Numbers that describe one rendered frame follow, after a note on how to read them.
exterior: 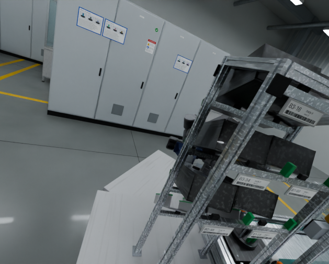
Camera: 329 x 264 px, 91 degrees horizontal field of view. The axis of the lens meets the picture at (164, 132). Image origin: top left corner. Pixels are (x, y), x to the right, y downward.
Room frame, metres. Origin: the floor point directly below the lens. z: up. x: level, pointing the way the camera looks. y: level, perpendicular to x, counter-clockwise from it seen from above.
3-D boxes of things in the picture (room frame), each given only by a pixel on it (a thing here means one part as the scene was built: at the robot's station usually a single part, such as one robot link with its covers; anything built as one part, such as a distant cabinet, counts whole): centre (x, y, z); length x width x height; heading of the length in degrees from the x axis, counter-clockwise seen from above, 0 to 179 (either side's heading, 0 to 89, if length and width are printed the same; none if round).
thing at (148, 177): (0.90, -0.33, 0.84); 0.90 x 0.70 x 0.03; 72
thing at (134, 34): (3.32, 1.24, 1.13); 0.94 x 0.54 x 2.25; 117
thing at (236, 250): (0.65, -0.57, 0.96); 0.24 x 0.24 x 0.02; 17
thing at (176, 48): (3.72, 0.47, 1.13); 0.80 x 0.54 x 2.25; 117
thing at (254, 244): (0.65, -0.57, 0.98); 0.14 x 0.14 x 0.02
